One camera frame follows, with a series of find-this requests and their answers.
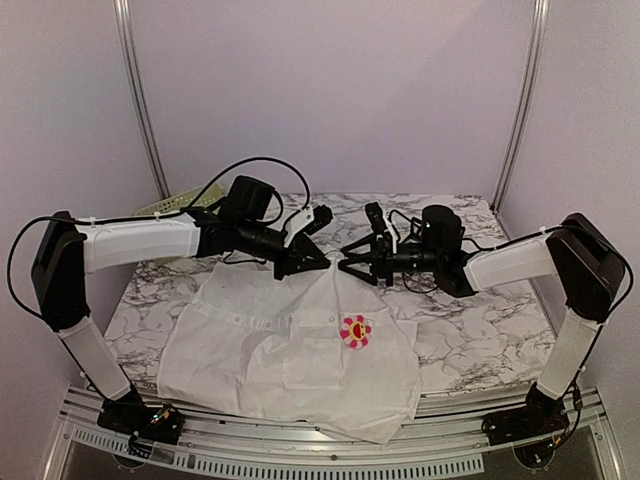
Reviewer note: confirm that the white button shirt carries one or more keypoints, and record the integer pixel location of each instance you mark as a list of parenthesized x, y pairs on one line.
[(256, 347)]

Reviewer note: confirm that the aluminium frame post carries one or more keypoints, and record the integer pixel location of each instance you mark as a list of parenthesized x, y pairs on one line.
[(124, 24), (525, 99)]

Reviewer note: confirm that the left aluminium frame post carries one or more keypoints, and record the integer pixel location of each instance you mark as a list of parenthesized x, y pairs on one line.
[(124, 24)]

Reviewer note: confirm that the right aluminium frame post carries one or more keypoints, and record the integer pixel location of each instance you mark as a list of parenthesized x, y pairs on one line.
[(525, 99)]

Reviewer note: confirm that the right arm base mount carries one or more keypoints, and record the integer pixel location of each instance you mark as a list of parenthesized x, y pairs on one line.
[(534, 418)]

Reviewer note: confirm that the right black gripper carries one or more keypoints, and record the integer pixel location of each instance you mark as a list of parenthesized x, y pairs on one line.
[(379, 257)]

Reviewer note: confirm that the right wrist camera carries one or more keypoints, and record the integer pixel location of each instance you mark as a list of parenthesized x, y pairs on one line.
[(381, 226)]

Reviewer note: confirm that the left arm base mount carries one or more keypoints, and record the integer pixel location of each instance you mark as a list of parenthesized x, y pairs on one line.
[(157, 423)]

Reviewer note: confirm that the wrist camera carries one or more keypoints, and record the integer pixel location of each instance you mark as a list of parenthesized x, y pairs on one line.
[(381, 226), (306, 220)]

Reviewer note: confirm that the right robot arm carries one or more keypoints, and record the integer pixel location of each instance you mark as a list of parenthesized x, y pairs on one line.
[(595, 276)]

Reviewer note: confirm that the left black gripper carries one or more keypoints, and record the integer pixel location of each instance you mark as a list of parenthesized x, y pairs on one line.
[(296, 260)]

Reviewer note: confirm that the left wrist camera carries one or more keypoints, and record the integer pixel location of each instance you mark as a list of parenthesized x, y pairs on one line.
[(306, 220)]

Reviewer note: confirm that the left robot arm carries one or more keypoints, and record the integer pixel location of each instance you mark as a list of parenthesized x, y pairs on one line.
[(72, 248)]

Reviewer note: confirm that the pink flower brooch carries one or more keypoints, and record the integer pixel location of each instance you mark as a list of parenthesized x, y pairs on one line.
[(356, 331)]

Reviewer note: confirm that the white slotted cable duct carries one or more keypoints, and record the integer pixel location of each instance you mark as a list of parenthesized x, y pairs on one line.
[(226, 466)]

